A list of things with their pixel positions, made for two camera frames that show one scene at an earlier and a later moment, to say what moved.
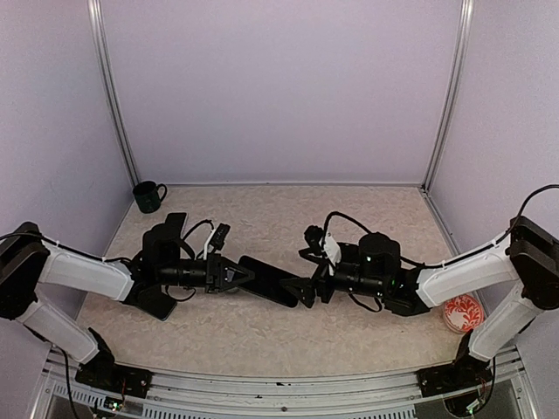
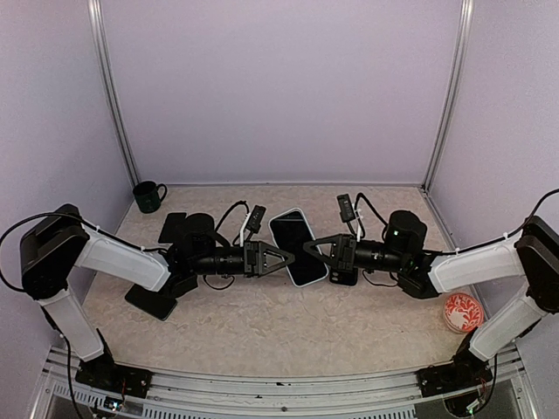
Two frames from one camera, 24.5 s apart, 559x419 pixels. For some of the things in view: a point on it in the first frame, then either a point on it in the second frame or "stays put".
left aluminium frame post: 94,20 stays put
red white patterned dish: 463,313 stays put
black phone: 174,224 stays put
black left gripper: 217,261 to 258,249
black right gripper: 321,279 to 345,263
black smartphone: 155,303 stays put
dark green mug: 148,196 stays put
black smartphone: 267,281 to 291,234
